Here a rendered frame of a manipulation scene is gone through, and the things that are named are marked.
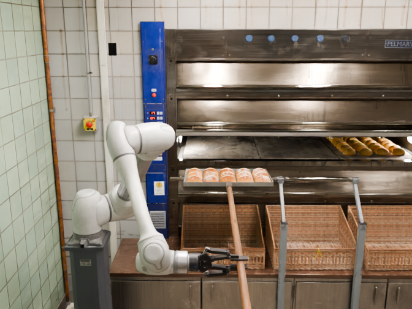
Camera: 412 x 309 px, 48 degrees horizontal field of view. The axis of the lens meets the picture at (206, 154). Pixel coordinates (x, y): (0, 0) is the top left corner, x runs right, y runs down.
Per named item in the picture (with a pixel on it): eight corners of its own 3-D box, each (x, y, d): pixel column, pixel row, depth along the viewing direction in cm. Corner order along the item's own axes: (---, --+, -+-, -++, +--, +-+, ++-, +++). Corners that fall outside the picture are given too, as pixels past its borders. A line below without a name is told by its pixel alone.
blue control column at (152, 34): (171, 212, 553) (167, 24, 497) (184, 212, 553) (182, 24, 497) (149, 306, 367) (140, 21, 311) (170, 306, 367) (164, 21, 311)
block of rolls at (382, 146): (325, 137, 409) (325, 131, 408) (379, 138, 409) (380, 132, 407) (343, 156, 351) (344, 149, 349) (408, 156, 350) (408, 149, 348)
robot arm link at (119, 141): (116, 153, 196) (145, 149, 203) (104, 116, 202) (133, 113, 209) (108, 167, 206) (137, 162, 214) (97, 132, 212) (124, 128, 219)
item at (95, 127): (85, 129, 334) (84, 115, 331) (99, 129, 333) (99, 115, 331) (83, 131, 326) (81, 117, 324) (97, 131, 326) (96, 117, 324)
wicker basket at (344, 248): (263, 238, 351) (264, 204, 344) (338, 238, 351) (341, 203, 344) (272, 271, 304) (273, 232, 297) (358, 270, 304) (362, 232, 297)
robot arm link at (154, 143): (97, 203, 265) (132, 196, 277) (106, 228, 258) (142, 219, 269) (130, 116, 209) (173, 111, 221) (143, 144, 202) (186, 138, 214)
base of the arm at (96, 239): (64, 249, 241) (64, 240, 240) (76, 232, 263) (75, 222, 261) (100, 249, 241) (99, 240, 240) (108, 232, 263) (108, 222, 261)
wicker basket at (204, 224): (183, 238, 352) (182, 203, 344) (257, 238, 352) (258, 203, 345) (179, 270, 305) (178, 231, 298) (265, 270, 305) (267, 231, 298)
